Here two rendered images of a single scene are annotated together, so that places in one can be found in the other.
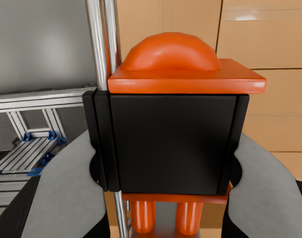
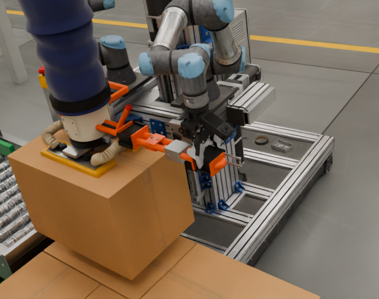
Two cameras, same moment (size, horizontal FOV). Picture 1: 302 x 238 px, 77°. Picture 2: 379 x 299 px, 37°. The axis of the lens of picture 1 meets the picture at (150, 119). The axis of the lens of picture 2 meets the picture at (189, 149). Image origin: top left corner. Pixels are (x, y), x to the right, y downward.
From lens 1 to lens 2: 1.73 m
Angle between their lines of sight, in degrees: 39
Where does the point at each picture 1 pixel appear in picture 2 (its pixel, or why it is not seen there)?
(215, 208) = (128, 195)
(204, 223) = (132, 182)
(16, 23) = (350, 262)
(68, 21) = not seen: outside the picture
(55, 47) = (306, 277)
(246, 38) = not seen: outside the picture
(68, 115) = (229, 231)
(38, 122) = (245, 205)
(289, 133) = not seen: outside the picture
